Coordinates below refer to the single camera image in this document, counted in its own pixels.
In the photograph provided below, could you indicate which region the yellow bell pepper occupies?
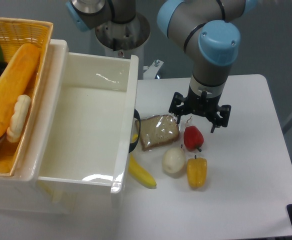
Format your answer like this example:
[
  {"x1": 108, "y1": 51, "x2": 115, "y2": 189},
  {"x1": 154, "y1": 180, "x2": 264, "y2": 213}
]
[{"x1": 186, "y1": 155, "x2": 208, "y2": 189}]

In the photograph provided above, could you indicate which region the cream white pastry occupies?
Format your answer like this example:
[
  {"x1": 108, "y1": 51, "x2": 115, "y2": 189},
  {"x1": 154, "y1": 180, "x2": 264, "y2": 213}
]
[{"x1": 6, "y1": 94, "x2": 31, "y2": 143}]

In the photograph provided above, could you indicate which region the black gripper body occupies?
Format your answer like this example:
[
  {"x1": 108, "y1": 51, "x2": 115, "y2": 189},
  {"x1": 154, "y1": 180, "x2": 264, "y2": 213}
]
[{"x1": 184, "y1": 87, "x2": 221, "y2": 117}]

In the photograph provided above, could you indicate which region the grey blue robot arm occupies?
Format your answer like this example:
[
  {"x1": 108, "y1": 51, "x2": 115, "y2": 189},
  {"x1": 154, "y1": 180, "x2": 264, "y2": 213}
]
[{"x1": 66, "y1": 0, "x2": 257, "y2": 129}]

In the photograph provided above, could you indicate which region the pale white pear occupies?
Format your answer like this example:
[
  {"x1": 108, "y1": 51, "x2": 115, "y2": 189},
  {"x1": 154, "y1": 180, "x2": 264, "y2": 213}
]
[{"x1": 161, "y1": 147, "x2": 186, "y2": 175}]

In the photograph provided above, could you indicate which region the red bell pepper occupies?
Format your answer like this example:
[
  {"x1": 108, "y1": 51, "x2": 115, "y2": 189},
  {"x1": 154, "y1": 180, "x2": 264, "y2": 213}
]
[{"x1": 183, "y1": 125, "x2": 204, "y2": 152}]

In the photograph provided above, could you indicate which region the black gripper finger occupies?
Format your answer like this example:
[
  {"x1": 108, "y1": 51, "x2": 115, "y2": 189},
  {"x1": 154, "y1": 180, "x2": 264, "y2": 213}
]
[
  {"x1": 206, "y1": 104, "x2": 232, "y2": 133},
  {"x1": 168, "y1": 92, "x2": 193, "y2": 124}
]

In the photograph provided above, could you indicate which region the yellow banana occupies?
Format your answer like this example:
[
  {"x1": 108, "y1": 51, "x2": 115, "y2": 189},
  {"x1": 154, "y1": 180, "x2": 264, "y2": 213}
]
[{"x1": 128, "y1": 154, "x2": 157, "y2": 189}]

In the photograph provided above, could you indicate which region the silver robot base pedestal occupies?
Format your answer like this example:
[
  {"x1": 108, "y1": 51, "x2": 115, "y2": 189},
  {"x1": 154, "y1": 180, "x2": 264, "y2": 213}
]
[{"x1": 95, "y1": 12, "x2": 151, "y2": 80}]

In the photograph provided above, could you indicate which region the orange baguette loaf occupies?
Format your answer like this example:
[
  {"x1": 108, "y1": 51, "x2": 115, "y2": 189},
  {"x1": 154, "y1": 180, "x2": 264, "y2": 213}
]
[{"x1": 0, "y1": 43, "x2": 41, "y2": 137}]

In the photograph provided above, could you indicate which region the white open drawer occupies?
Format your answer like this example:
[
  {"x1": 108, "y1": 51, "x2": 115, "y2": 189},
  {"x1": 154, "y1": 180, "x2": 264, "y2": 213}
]
[{"x1": 0, "y1": 39, "x2": 139, "y2": 213}]

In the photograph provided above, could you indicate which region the wrapped bread slice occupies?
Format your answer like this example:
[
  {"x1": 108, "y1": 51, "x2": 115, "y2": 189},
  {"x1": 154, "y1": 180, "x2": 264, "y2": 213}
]
[{"x1": 135, "y1": 114, "x2": 180, "y2": 152}]

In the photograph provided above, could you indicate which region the yellow wicker basket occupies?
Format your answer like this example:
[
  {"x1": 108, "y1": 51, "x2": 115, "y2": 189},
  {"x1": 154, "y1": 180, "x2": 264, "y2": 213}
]
[{"x1": 0, "y1": 17, "x2": 53, "y2": 177}]

